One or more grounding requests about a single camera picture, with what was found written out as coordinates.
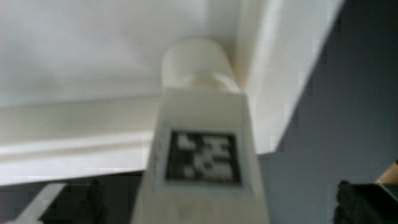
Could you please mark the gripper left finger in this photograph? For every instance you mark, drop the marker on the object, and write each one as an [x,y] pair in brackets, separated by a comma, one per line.
[65,204]

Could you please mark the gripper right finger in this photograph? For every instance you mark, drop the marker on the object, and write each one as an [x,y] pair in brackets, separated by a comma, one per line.
[367,200]

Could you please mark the white table leg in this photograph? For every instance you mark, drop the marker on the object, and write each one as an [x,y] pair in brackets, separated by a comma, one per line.
[200,187]

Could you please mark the white square tabletop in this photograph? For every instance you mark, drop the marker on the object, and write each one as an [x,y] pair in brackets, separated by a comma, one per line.
[80,74]

